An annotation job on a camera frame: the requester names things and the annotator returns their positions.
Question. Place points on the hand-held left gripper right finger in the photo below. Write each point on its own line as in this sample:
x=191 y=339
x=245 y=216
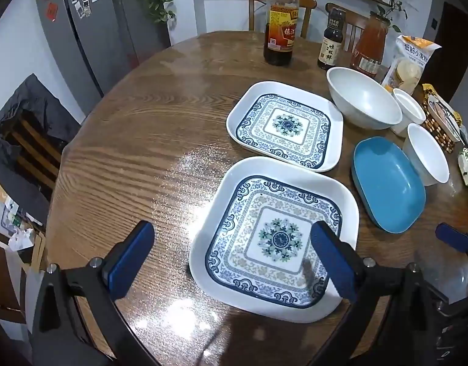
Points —
x=333 y=263

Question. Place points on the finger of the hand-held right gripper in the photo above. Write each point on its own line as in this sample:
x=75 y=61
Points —
x=452 y=237

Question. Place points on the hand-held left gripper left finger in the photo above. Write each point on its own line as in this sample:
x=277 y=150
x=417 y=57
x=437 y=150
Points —
x=131 y=259

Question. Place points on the blue oval dish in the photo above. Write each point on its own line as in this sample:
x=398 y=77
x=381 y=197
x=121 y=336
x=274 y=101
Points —
x=386 y=186

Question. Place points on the medium white bowl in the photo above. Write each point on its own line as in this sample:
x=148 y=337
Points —
x=428 y=152

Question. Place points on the blue patterned square plate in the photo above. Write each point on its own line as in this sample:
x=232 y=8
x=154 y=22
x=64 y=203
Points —
x=283 y=122
x=253 y=213

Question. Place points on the small white ramekin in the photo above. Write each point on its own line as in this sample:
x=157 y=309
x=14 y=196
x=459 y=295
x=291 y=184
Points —
x=409 y=106

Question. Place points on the large white bowl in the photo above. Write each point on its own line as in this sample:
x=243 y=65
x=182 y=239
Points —
x=363 y=95

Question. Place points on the wooden beaded trivet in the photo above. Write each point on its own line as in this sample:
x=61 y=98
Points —
x=437 y=133

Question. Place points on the pile of boxes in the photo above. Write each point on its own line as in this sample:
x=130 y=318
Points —
x=20 y=240

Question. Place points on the metal tongs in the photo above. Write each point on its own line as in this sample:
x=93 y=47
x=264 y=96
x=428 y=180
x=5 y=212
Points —
x=449 y=116

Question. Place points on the small printed white dish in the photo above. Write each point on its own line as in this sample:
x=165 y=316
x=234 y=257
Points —
x=441 y=116

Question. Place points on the yellow snack packet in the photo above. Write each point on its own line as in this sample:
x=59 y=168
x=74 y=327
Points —
x=428 y=89

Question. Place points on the yellow white flour bag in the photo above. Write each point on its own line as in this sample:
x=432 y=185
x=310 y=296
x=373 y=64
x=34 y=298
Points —
x=407 y=64

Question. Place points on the dark grey jacket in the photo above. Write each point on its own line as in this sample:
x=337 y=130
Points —
x=36 y=99

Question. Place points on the dark wooden door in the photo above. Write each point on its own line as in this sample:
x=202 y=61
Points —
x=453 y=45

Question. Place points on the red tomato sauce jar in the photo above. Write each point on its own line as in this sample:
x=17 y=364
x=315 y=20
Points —
x=369 y=49

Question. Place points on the small dark soy sauce bottle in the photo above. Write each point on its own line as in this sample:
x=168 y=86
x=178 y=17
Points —
x=330 y=45

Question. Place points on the grey refrigerator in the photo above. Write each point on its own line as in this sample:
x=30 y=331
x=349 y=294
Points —
x=100 y=42

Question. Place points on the small leafy plant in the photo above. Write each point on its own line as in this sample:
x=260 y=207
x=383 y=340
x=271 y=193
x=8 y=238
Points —
x=390 y=7

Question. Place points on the wooden dining chair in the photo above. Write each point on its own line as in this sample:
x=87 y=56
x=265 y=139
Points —
x=253 y=7
x=352 y=19

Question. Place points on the tall vinegar bottle yellow cap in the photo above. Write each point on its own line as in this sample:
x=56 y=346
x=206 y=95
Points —
x=279 y=26

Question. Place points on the red fridge sticker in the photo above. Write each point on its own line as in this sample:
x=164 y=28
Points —
x=52 y=10

